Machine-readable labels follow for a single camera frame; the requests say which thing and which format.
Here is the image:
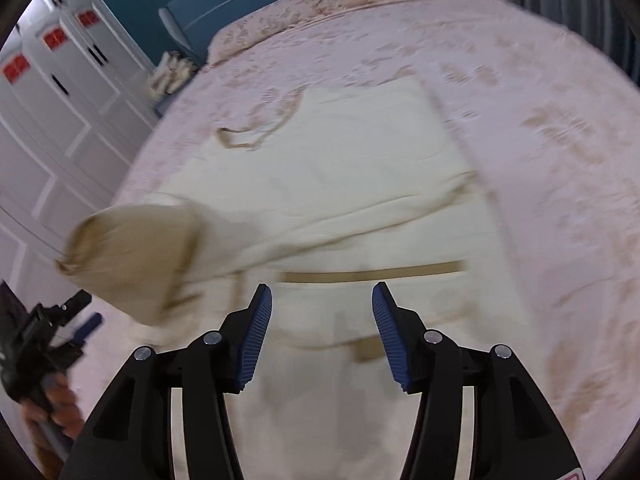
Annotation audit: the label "person's left hand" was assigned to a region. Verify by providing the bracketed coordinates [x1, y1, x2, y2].
[22, 374, 78, 438]

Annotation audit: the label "pink floral bedspread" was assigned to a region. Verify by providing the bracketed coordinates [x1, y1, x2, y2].
[65, 0, 640, 461]

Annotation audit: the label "white panelled wardrobe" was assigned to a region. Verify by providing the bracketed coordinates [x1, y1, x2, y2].
[0, 0, 161, 361]

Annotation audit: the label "cream quilted garment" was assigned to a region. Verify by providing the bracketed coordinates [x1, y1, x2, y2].
[55, 77, 531, 480]

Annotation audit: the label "blue nightstand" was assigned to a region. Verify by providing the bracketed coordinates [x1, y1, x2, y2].
[150, 94, 177, 118]

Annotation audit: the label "folded cloths on nightstand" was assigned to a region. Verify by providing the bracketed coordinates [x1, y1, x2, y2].
[149, 52, 195, 101]

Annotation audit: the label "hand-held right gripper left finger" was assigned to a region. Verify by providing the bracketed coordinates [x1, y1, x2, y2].
[59, 284, 273, 480]

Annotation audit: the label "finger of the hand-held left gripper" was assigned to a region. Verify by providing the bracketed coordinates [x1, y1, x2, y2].
[70, 312, 103, 348]
[50, 292, 93, 321]

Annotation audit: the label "pink floral pillow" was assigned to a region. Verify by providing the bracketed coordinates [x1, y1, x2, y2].
[207, 0, 401, 63]

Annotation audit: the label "grey curtain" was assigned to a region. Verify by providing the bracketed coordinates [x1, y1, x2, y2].
[492, 0, 640, 86]

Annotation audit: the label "person's left forearm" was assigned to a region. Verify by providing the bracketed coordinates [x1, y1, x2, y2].
[25, 420, 71, 480]

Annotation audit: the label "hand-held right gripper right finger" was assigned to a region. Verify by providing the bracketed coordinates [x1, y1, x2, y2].
[371, 281, 583, 480]

